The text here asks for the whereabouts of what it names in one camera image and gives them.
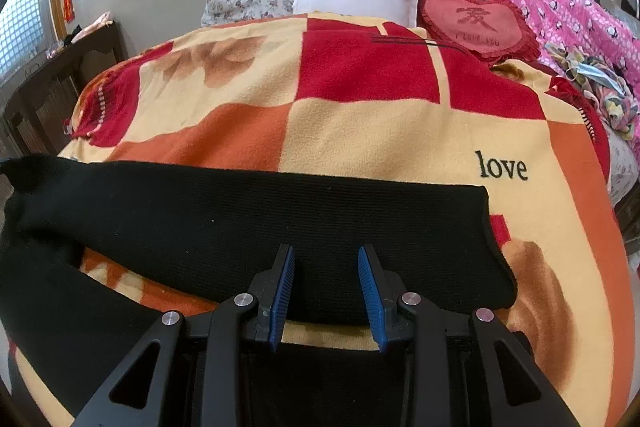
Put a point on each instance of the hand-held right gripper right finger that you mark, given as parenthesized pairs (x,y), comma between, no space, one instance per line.
(370,297)

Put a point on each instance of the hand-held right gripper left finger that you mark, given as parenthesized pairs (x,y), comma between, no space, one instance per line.
(282,292)

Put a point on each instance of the black pants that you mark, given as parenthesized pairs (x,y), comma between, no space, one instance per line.
(200,217)

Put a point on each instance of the red orange checked blanket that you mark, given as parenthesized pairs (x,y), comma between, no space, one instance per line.
(350,127)

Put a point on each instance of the thin black sticks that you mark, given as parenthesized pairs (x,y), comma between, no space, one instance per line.
(415,39)

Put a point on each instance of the red heart-shaped cushion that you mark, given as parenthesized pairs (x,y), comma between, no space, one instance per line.
(475,22)

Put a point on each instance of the dark wooden cabinet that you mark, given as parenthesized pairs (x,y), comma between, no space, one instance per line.
(50,92)

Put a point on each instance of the colourful floral cloth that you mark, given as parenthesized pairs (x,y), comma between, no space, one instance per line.
(615,109)

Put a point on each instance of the blue face mask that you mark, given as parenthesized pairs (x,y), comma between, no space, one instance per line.
(600,77)

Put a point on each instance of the pink cloth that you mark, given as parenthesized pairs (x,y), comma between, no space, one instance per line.
(95,24)

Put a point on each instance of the pink printed quilt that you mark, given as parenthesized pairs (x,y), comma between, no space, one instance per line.
(550,7)

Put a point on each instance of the glass block window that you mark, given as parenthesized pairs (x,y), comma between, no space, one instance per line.
(25,27)

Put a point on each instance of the red wall paper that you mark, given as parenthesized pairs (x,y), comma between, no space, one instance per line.
(69,7)

